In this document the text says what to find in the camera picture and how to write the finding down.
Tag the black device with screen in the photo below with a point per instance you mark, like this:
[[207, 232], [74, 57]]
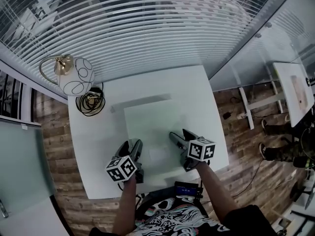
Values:
[[185, 188]]

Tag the black power adapter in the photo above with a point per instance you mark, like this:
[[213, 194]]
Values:
[[227, 115]]

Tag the white standing desk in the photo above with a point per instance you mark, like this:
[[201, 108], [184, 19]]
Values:
[[286, 82]]

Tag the white window blinds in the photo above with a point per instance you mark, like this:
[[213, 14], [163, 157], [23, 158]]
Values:
[[135, 40]]

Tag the frosted glass door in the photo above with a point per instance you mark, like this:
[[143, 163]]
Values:
[[22, 161]]

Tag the white table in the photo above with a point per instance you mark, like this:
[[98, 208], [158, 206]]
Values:
[[93, 136]]

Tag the white power strip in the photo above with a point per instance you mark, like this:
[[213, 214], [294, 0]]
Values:
[[242, 116]]

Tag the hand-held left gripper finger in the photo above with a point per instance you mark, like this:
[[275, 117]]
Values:
[[138, 150], [126, 149]]

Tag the person's right forearm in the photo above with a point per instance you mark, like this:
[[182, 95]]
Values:
[[216, 193]]

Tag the person's left forearm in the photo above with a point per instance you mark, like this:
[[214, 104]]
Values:
[[129, 205]]

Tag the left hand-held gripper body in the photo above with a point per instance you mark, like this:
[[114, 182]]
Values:
[[123, 168]]

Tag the black metal railing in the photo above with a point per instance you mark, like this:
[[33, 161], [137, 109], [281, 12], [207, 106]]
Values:
[[12, 95]]

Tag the brass lamp with globe shade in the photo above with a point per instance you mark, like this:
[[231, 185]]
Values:
[[76, 80]]

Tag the white cloth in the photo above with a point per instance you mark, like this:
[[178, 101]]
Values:
[[152, 129]]

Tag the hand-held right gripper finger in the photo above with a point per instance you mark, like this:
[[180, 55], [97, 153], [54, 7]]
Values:
[[177, 140], [188, 134]]

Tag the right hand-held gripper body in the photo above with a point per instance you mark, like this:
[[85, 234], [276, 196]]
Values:
[[200, 150]]

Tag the black printed shirt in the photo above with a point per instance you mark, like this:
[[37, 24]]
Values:
[[172, 220]]

